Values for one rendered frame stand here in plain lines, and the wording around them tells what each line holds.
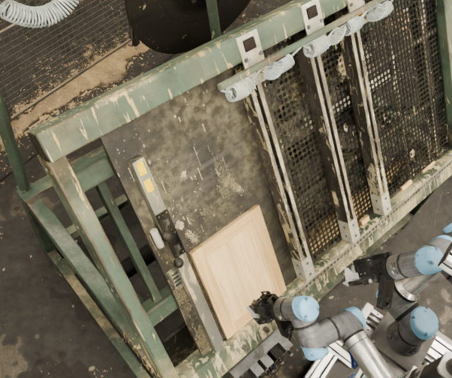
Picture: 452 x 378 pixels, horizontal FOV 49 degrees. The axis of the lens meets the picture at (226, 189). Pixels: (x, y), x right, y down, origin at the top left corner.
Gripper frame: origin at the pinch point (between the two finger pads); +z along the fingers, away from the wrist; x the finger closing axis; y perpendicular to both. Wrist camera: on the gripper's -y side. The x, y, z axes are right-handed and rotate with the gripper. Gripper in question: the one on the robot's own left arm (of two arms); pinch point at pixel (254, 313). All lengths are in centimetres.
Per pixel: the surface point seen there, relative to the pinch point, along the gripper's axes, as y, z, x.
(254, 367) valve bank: -36, 48, -3
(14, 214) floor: 97, 205, 3
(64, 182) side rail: 77, -1, 21
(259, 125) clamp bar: 49, -1, -53
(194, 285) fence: 16.6, 26.3, 0.8
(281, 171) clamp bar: 28, 9, -55
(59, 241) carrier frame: 64, 98, 14
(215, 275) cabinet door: 12.4, 29.2, -9.6
